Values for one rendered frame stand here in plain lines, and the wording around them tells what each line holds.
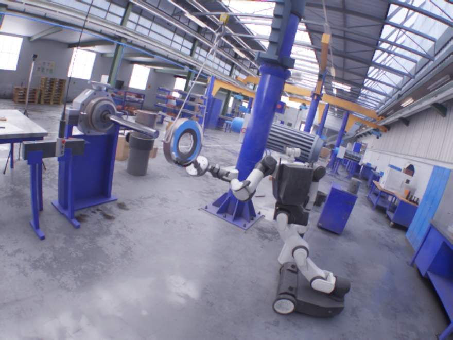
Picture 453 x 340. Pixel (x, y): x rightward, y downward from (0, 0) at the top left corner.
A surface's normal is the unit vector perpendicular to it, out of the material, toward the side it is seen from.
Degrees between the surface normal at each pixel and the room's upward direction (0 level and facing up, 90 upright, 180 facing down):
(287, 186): 101
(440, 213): 90
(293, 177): 86
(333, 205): 90
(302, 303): 90
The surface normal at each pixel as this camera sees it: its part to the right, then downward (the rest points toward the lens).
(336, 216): -0.45, 0.11
